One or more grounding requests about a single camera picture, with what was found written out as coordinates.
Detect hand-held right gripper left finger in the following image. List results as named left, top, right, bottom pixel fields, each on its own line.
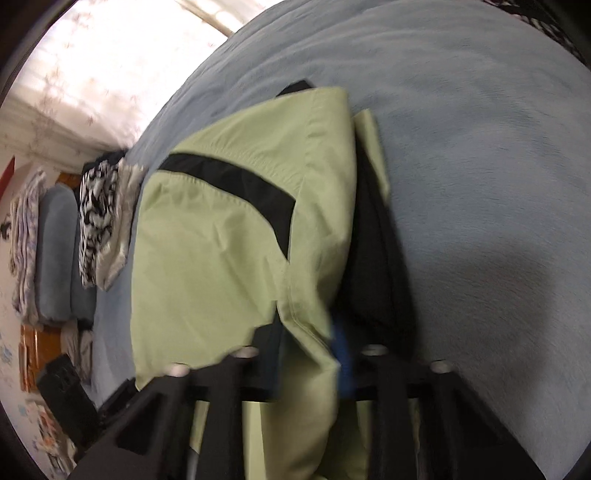
left=65, top=318, right=284, bottom=480

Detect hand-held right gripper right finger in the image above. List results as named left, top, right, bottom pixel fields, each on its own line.
left=332, top=323, right=546, bottom=480

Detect green and black hooded jacket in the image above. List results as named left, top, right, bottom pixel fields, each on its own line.
left=129, top=79, right=416, bottom=480

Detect black white patterned folded clothes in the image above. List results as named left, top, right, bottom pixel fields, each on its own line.
left=95, top=159, right=148, bottom=292

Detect beige cloth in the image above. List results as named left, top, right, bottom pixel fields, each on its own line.
left=60, top=318, right=95, bottom=386

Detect grey-blue pillow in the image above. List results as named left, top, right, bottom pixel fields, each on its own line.
left=38, top=184, right=79, bottom=326
left=69, top=222, right=97, bottom=321

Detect floral folded quilt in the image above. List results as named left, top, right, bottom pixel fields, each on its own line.
left=8, top=168, right=49, bottom=324

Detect black white printed folded garment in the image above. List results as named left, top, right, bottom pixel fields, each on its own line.
left=78, top=159, right=122, bottom=289

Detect blue bed blanket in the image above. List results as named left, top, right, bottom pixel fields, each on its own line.
left=90, top=0, right=591, bottom=480

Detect white leaf-print curtain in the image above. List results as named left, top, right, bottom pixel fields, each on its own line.
left=0, top=0, right=278, bottom=153

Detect black white patterned cloth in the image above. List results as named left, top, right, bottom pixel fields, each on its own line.
left=489, top=0, right=591, bottom=58

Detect red wall hanging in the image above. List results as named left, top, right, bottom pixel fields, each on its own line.
left=0, top=157, right=17, bottom=204

